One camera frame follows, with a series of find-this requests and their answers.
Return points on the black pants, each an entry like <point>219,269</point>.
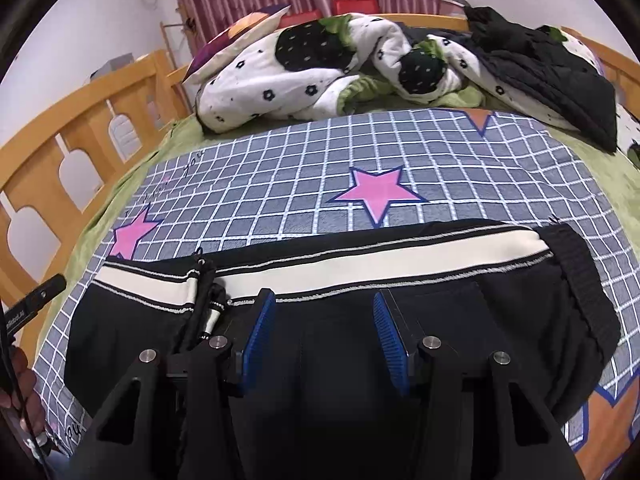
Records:
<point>325,410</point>

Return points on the purple patterned pillow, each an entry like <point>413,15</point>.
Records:
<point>235,40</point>

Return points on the red box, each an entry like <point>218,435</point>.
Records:
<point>355,6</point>
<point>302,17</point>

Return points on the person's left hand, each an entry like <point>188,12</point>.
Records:
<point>22,390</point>

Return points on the white floral pillow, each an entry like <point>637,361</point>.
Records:
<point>630,132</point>

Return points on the grey box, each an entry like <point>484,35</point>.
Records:
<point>112,67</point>

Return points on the cardboard box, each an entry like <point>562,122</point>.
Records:
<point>452,4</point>

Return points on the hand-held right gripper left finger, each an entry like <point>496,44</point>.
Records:
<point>257,335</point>

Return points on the wooden coat rack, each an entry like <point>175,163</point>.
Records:
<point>182,30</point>

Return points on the white floral quilt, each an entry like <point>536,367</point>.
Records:
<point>250,85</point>

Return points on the black jacket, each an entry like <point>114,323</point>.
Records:
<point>550,75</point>

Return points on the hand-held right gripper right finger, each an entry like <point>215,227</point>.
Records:
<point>390,345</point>

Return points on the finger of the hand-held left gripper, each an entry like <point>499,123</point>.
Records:
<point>42,295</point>

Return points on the wooden bed frame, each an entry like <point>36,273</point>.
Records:
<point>45,160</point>

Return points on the grey checked star bedsheet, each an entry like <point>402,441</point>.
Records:
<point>280,185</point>

